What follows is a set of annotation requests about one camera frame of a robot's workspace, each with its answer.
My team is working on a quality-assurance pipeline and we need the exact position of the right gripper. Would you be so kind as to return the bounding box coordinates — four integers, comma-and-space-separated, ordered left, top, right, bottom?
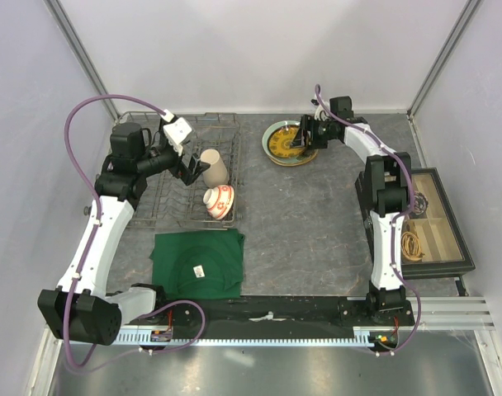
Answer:
290, 115, 334, 150

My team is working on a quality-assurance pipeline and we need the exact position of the mint green flower plate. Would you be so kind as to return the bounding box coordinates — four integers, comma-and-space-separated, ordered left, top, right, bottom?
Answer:
262, 120, 300, 147

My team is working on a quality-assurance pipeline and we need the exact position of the beige cup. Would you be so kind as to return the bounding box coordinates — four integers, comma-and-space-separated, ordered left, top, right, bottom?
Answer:
200, 148, 229, 188

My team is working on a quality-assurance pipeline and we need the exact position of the yellow patterned small plate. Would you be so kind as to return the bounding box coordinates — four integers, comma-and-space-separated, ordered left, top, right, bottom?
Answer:
267, 125, 305, 160

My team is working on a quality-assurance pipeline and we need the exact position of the cream bird pattern plate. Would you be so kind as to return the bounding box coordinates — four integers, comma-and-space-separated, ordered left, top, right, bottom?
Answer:
263, 145, 319, 167

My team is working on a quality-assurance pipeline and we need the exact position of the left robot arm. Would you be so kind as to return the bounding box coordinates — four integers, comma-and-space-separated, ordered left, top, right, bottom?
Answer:
37, 117, 209, 346

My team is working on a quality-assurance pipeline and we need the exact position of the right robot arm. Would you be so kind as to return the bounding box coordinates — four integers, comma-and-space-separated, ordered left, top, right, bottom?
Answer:
291, 92, 414, 325

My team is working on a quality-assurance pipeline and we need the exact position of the white red pattern bowl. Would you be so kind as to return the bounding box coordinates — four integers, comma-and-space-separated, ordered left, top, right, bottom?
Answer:
203, 185, 235, 220

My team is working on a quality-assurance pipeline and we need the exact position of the folded green cloth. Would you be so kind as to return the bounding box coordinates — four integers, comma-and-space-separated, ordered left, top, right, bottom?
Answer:
150, 229, 245, 299

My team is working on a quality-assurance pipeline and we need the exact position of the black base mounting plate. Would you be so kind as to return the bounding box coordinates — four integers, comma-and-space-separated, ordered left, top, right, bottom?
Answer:
131, 295, 414, 338

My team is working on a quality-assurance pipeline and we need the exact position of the black glass lid box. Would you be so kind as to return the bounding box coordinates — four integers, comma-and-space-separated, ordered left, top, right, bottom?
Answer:
354, 167, 476, 281

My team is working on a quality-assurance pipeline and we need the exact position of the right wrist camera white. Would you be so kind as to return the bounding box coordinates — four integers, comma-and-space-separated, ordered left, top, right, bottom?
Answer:
310, 98, 329, 121

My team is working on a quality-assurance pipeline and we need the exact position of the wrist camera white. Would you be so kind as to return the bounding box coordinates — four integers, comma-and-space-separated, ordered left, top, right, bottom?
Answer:
161, 109, 192, 156
310, 98, 329, 121

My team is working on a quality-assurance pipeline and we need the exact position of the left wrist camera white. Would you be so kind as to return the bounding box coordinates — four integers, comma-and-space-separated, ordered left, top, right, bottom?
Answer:
161, 109, 192, 156

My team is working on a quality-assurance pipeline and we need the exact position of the grey wire dish rack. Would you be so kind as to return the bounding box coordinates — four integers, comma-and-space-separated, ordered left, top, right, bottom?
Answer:
94, 110, 249, 230

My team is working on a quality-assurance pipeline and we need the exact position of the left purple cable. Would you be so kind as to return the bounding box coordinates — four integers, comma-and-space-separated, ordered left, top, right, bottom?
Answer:
63, 95, 206, 370

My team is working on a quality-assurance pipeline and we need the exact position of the blue slotted cable duct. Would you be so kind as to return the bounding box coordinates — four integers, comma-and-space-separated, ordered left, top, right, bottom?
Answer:
63, 328, 396, 346

